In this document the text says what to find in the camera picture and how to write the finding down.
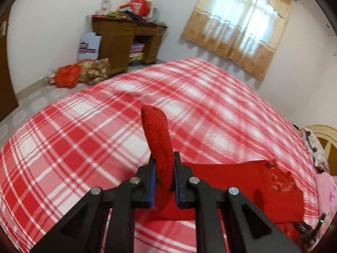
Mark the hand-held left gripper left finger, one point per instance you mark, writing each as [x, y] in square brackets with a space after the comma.
[151, 187]

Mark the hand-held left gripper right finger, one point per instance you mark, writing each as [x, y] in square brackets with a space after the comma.
[177, 189]

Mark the red knit sweater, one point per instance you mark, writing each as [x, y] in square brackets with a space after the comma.
[237, 179]

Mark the pile of colourful clothes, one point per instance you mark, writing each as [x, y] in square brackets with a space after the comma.
[121, 14]

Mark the pink pillow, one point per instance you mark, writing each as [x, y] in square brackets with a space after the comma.
[326, 192]

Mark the red white plaid bed sheet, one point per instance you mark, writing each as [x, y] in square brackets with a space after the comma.
[92, 137]

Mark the patterned dark pillow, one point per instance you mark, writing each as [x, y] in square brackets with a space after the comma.
[314, 147]

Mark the cream wooden headboard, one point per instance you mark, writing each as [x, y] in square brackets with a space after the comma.
[327, 134]

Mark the floral fabric bag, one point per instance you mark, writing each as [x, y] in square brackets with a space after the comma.
[97, 69]

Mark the stack of flat boxes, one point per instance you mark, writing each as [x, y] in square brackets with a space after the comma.
[137, 54]

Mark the red cloth bundle on floor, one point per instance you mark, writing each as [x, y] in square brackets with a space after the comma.
[67, 75]

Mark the brown wooden desk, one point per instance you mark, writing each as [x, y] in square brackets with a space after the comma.
[115, 42]

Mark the white cardboard box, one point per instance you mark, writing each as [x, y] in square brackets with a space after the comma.
[88, 46]

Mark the beige sheer window curtain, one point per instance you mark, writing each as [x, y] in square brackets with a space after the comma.
[231, 31]

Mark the brown wooden door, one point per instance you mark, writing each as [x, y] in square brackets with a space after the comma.
[6, 84]

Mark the red gift box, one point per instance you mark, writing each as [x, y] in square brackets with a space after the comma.
[139, 6]

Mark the white printed card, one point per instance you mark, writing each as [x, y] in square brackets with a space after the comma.
[105, 6]

